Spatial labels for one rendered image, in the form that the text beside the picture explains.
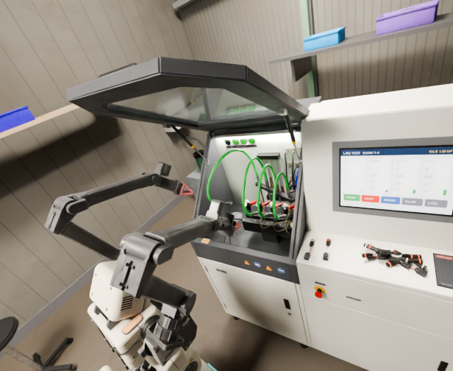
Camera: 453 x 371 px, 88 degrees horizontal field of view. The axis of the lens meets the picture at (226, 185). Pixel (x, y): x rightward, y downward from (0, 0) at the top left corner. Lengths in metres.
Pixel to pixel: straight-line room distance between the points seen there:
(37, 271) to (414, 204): 3.26
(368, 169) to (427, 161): 0.20
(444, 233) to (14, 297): 3.45
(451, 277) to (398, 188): 0.37
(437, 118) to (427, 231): 0.47
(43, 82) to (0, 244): 1.61
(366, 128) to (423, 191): 0.34
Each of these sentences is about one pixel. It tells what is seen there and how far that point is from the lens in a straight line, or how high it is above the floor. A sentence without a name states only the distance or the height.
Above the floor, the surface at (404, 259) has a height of 1.01.
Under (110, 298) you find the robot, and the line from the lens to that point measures 0.97.
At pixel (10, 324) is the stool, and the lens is 2.64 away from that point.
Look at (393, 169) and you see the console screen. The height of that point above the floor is 1.32.
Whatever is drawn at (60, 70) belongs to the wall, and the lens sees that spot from 3.15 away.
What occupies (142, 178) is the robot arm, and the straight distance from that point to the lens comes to 1.17.
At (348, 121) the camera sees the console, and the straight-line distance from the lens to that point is 1.15.
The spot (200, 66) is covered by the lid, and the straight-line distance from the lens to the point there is 0.64.
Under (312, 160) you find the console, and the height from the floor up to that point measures 1.36.
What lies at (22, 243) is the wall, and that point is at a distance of 3.16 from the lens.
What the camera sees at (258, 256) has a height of 0.95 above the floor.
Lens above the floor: 1.96
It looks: 31 degrees down
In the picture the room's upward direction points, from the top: 19 degrees counter-clockwise
